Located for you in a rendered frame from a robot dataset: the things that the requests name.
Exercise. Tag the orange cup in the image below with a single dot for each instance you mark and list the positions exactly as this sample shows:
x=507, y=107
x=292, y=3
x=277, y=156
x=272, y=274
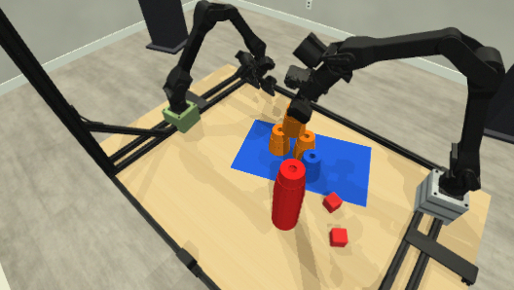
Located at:
x=303, y=144
x=291, y=127
x=279, y=144

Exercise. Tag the red cube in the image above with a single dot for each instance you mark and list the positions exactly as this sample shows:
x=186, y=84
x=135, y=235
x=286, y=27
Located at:
x=332, y=202
x=338, y=237

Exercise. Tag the blue flat mat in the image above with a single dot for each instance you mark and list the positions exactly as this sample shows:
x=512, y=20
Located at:
x=345, y=166

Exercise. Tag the red cup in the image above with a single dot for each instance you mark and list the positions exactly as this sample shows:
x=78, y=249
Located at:
x=286, y=213
x=289, y=187
x=285, y=218
x=284, y=206
x=284, y=228
x=283, y=223

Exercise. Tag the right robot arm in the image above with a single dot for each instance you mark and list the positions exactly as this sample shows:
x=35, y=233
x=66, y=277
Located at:
x=484, y=78

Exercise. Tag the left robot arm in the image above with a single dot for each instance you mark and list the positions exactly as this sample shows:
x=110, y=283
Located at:
x=205, y=16

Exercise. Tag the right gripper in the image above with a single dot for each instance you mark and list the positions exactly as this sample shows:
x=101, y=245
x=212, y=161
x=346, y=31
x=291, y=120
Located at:
x=298, y=109

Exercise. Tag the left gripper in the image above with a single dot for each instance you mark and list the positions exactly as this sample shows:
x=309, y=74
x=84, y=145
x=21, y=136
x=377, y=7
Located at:
x=267, y=84

